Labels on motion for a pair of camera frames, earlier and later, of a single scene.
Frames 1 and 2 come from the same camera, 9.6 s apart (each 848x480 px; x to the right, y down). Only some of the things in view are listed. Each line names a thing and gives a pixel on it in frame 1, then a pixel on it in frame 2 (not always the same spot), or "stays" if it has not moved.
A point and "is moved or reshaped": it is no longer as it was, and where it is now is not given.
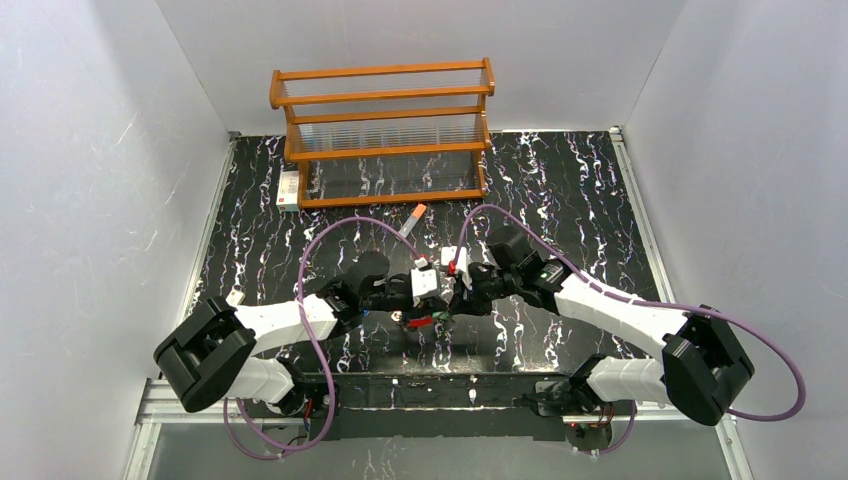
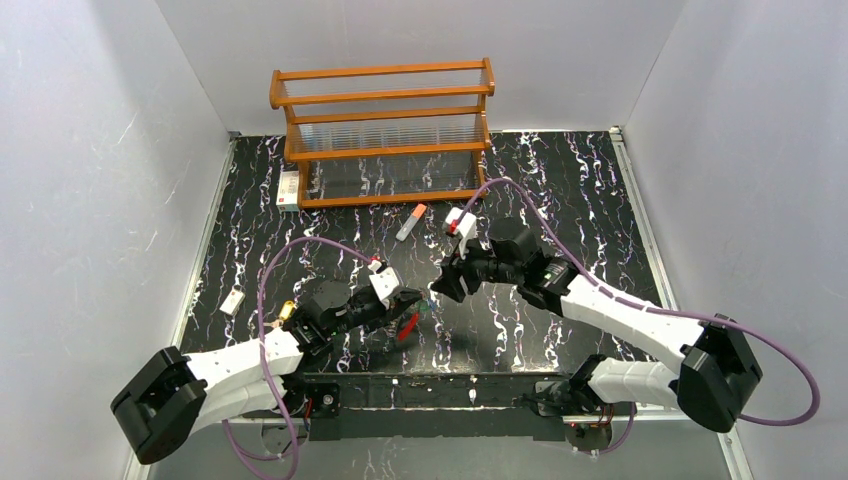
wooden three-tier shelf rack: x=387 y=134 stays
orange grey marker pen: x=419 y=211 stays
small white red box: x=287 y=197 stays
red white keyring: x=420 y=322 is moved or reshaped
